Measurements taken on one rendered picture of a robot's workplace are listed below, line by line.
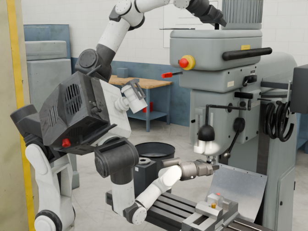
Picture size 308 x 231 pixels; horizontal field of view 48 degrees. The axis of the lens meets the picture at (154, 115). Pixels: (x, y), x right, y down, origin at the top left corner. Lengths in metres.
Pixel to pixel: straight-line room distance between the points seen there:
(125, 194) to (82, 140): 0.27
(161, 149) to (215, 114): 2.48
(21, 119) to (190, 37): 0.81
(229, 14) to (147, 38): 5.62
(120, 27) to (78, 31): 7.36
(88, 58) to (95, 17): 6.95
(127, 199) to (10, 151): 1.71
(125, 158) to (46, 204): 0.54
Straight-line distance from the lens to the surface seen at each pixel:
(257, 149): 2.04
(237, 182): 2.11
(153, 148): 4.02
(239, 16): 1.75
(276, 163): 2.06
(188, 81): 1.57
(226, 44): 1.44
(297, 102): 1.72
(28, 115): 1.63
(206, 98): 1.57
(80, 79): 1.32
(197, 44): 1.42
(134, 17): 1.57
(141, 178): 2.03
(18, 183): 3.10
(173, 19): 6.93
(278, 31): 5.97
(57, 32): 8.75
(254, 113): 1.81
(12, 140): 2.96
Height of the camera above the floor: 1.89
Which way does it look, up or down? 14 degrees down
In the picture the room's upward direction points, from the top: straight up
